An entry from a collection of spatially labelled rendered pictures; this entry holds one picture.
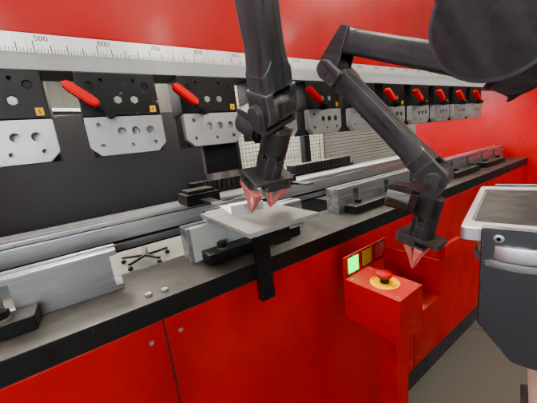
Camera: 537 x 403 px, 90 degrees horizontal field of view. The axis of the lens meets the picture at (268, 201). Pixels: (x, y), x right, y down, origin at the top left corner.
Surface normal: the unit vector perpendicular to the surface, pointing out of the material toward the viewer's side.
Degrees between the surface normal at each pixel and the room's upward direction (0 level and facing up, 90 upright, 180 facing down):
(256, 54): 107
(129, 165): 90
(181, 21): 90
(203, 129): 90
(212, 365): 90
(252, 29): 113
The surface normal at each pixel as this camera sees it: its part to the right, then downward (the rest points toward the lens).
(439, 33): -0.75, 0.54
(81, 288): 0.55, 0.11
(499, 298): -0.66, 0.23
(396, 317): -0.81, 0.21
